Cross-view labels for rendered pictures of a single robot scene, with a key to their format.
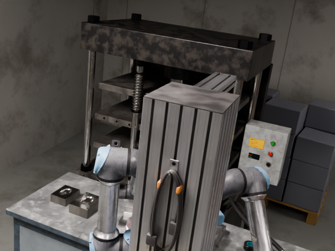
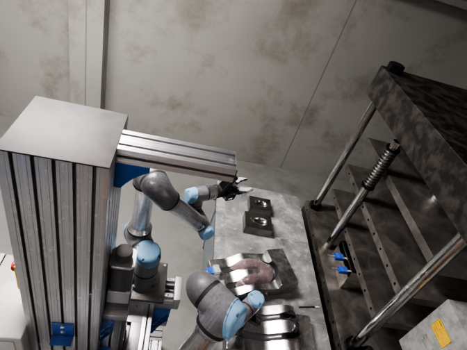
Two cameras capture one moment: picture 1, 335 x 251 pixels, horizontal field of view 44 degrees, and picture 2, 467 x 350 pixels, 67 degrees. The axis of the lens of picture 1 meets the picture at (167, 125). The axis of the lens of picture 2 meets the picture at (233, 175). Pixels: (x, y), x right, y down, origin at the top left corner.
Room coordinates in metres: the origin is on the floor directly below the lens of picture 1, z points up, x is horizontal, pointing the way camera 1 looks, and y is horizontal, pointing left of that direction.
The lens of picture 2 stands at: (1.25, -0.89, 2.59)
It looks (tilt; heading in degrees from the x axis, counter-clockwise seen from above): 37 degrees down; 56
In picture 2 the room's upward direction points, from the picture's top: 19 degrees clockwise
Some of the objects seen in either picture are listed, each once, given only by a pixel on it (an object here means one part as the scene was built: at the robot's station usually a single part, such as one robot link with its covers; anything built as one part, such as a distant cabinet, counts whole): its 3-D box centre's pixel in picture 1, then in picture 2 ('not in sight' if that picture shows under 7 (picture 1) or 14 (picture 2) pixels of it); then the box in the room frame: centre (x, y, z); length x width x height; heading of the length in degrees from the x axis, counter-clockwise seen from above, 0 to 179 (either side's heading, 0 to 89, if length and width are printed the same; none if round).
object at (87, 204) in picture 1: (86, 204); (257, 223); (2.50, 0.49, 0.84); 0.20 x 0.15 x 0.07; 159
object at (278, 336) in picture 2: not in sight; (271, 324); (2.22, -0.25, 0.92); 0.35 x 0.16 x 0.09; 159
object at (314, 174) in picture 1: (279, 149); not in sight; (4.64, -1.38, 0.61); 1.24 x 0.83 x 1.23; 64
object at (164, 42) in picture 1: (178, 63); (463, 171); (3.26, -0.03, 1.75); 1.30 x 0.84 x 0.61; 69
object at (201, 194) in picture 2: not in sight; (197, 194); (1.84, 0.24, 1.43); 0.11 x 0.08 x 0.09; 7
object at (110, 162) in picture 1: (108, 204); (143, 206); (1.58, 0.21, 1.41); 0.15 x 0.12 x 0.55; 97
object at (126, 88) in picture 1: (178, 90); (445, 203); (3.32, -0.05, 1.52); 1.10 x 0.70 x 0.05; 69
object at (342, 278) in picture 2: not in sight; (373, 269); (3.17, -0.05, 0.87); 0.50 x 0.27 x 0.17; 159
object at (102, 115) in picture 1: (174, 119); (420, 230); (3.31, -0.05, 1.27); 1.10 x 0.74 x 0.05; 69
